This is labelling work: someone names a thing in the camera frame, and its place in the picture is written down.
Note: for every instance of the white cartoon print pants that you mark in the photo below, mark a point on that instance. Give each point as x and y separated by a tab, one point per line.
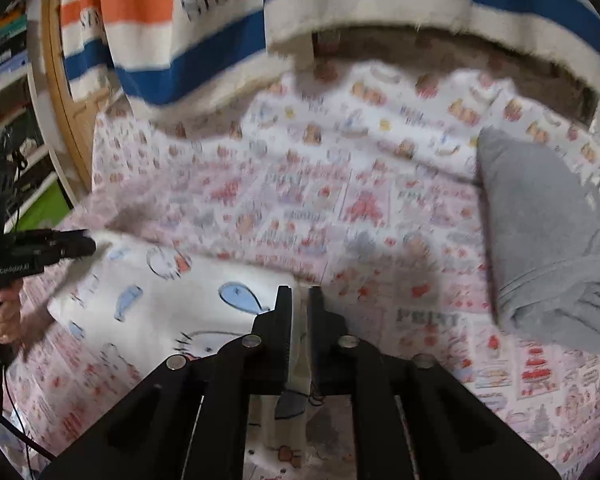
180	310

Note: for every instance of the white storage shelf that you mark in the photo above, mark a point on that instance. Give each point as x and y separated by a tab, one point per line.
15	110

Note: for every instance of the brown headboard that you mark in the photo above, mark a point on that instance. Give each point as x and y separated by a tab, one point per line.
480	55

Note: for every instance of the white cartoon print quilt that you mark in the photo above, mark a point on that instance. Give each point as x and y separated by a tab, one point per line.
405	95

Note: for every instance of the pink small print pillow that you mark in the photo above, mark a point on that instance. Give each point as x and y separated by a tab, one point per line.
145	155

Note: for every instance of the wooden glazed door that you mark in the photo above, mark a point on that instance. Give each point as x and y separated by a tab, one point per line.
75	125

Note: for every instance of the person's left hand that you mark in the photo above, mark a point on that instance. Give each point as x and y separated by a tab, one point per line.
5	317

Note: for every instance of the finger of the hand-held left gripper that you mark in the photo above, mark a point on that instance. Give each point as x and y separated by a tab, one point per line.
60	247

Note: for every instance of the grey folded garment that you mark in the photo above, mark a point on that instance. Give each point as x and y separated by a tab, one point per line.
545	240

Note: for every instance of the pink printed bed sheet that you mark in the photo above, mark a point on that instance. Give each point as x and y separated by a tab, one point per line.
370	230

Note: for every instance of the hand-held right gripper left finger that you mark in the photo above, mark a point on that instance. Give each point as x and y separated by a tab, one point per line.
275	355

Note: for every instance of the striped hanging blanket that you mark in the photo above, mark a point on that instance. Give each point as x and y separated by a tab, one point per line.
220	35

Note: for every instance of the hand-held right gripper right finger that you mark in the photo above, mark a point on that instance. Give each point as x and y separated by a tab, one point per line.
325	355

